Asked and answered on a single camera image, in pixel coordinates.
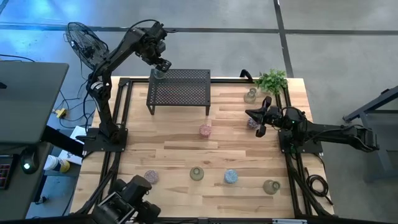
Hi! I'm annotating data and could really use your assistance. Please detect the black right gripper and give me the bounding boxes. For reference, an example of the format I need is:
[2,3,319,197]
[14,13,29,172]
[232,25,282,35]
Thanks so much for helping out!
[244,95,284,138]

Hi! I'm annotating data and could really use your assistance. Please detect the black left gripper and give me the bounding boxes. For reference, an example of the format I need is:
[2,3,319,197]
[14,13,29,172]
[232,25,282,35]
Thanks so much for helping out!
[142,37,173,73]

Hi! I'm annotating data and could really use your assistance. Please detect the green glass candle holder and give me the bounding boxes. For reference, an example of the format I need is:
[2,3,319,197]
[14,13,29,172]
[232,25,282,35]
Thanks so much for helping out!
[189,166,205,182]
[262,179,282,196]

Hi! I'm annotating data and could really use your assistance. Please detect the blue mosaic candle holder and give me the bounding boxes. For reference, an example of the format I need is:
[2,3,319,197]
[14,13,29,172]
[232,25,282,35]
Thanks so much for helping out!
[223,169,239,184]

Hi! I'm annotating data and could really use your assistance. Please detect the black perforated metal shelf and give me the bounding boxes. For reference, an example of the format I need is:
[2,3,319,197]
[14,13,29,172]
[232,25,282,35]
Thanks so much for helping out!
[146,68,212,116]

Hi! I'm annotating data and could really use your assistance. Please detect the green potted plant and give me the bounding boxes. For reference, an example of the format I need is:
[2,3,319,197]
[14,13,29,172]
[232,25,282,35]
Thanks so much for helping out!
[254,68,289,96]

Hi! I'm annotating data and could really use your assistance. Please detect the black standing fan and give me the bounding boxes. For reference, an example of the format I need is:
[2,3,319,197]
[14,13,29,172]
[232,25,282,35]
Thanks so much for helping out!
[64,21,110,72]

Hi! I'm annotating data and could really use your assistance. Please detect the white paper sheets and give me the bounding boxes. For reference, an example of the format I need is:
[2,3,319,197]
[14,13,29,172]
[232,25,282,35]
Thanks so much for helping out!
[58,125,87,166]

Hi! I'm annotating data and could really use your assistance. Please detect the grey flat panel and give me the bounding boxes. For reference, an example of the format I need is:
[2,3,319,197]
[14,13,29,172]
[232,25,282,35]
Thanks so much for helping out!
[0,61,70,146]

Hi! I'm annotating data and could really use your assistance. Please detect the white bottle yellow cap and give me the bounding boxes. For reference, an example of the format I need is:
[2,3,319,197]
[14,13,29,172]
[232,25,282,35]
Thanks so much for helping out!
[43,154,71,174]

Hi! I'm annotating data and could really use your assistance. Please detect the black computer mouse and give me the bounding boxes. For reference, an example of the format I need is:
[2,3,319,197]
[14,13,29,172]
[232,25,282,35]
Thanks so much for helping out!
[20,149,40,175]

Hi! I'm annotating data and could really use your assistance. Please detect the dark keyboard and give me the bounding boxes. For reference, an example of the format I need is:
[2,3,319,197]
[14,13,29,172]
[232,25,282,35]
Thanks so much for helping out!
[0,154,15,190]

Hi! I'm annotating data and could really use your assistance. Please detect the grey desk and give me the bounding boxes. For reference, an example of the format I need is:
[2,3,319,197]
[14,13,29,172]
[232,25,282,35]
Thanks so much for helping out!
[0,141,53,222]

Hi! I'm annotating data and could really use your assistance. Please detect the black clamp handle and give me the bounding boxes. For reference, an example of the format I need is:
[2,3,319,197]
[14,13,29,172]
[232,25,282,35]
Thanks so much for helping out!
[239,68,254,83]

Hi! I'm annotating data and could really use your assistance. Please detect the black aluminium table frame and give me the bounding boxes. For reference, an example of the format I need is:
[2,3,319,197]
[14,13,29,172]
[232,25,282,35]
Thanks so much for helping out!
[70,77,335,224]

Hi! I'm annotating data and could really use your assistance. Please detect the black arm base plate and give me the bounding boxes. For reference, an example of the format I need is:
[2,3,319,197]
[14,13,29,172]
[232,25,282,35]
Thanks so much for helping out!
[76,126,129,154]
[277,129,324,156]

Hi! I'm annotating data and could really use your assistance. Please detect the black coiled cable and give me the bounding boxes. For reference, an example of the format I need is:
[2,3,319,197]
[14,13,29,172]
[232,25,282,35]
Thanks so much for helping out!
[304,167,334,206]

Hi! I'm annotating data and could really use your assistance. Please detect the grey table frame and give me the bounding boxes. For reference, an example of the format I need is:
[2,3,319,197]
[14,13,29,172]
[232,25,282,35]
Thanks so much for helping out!
[343,85,398,184]

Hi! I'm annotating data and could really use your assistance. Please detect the black camera rig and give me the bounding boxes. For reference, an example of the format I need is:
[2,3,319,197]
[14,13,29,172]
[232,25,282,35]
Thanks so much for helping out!
[91,174,162,224]

